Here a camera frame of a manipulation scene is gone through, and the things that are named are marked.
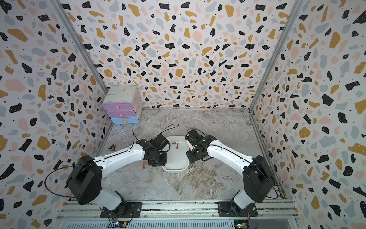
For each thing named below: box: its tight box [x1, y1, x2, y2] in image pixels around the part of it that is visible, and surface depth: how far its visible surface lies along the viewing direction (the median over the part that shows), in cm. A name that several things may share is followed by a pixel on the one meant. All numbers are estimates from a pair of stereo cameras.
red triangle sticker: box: [107, 143, 117, 151], surface depth 99 cm
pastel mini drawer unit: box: [101, 84, 143, 125], surface depth 102 cm
